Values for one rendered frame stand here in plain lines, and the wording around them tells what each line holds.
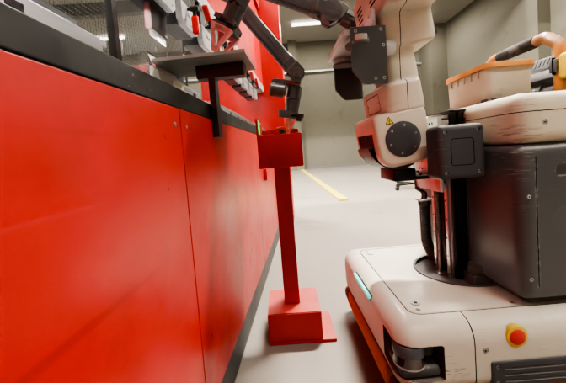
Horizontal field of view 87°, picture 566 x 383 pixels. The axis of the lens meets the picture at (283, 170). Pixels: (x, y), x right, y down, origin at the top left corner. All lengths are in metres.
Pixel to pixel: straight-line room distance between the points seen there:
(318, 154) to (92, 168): 11.61
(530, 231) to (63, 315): 0.93
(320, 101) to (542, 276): 11.42
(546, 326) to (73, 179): 1.01
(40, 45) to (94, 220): 0.21
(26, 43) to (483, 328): 0.98
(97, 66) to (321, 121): 11.64
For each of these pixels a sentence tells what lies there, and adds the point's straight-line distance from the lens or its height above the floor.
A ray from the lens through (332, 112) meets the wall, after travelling 12.14.
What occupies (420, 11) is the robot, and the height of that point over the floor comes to 1.09.
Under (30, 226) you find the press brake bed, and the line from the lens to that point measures 0.39.
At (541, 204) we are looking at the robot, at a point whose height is 0.54.
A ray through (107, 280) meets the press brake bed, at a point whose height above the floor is 0.56.
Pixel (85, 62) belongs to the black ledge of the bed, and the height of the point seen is 0.85.
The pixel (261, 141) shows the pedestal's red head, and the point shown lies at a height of 0.76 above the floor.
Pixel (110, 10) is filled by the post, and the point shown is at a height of 1.69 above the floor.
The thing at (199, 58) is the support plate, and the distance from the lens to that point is 0.92.
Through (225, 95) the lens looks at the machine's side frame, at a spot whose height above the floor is 1.34.
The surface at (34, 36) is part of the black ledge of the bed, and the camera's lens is 0.43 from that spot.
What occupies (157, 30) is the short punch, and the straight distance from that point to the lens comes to 1.05.
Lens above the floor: 0.71
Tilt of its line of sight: 3 degrees down
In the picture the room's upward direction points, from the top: 4 degrees counter-clockwise
